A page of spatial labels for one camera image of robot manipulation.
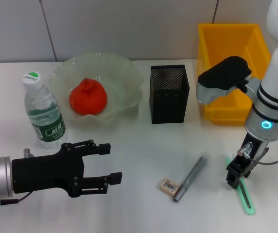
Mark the clear water bottle green label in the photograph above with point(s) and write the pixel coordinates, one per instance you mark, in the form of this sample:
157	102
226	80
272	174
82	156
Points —
44	116

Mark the yellow plastic bin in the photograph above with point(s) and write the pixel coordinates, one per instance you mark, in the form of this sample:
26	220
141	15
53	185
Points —
226	41

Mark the green utility knife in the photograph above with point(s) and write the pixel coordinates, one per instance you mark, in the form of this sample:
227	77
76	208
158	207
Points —
247	204

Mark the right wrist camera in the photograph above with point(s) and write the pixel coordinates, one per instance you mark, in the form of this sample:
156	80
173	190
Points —
224	77

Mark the green glass fruit plate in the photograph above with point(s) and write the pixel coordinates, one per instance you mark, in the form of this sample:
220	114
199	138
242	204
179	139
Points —
122	80

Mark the black mesh pen holder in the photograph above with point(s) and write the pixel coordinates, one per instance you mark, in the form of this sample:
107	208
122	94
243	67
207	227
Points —
168	106

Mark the grey marker pen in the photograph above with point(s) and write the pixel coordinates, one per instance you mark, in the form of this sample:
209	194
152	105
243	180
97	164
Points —
190	178

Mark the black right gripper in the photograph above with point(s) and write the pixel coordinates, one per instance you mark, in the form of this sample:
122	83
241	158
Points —
256	148

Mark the orange fruit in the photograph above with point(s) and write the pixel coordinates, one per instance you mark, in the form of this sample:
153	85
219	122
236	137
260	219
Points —
88	99

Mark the beige eraser with barcode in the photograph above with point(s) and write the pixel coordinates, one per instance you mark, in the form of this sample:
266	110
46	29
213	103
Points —
169	186

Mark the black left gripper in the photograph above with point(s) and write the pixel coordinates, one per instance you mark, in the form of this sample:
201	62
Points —
46	172

